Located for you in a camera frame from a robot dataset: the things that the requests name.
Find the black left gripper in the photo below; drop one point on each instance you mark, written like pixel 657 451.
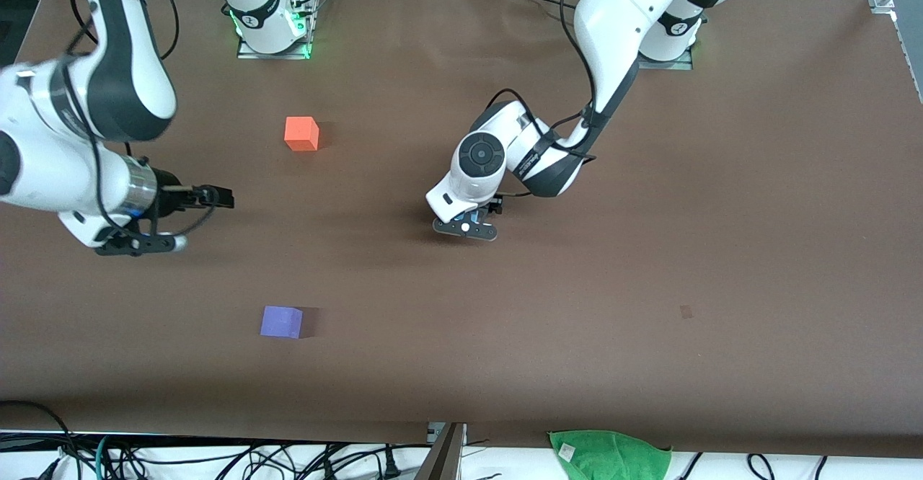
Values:
pixel 495 207

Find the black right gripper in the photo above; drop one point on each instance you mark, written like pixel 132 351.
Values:
pixel 171 197

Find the light blue foam block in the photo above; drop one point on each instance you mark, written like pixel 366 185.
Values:
pixel 469 216

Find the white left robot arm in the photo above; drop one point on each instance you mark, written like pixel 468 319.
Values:
pixel 613 11

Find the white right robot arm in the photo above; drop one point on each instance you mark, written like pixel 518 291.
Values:
pixel 43 170

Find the orange foam block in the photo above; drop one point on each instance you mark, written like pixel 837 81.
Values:
pixel 301 134

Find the purple foam block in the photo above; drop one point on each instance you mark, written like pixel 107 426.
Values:
pixel 280 321

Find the brown table cover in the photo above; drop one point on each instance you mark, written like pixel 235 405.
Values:
pixel 505 321

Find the green cloth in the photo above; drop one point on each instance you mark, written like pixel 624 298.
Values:
pixel 613 457

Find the black power plug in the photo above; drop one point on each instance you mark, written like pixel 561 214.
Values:
pixel 390 467

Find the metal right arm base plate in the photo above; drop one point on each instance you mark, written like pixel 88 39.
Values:
pixel 274 53

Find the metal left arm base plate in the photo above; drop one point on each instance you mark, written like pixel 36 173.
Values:
pixel 667 64

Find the aluminium frame post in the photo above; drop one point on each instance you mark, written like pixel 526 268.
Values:
pixel 443 455

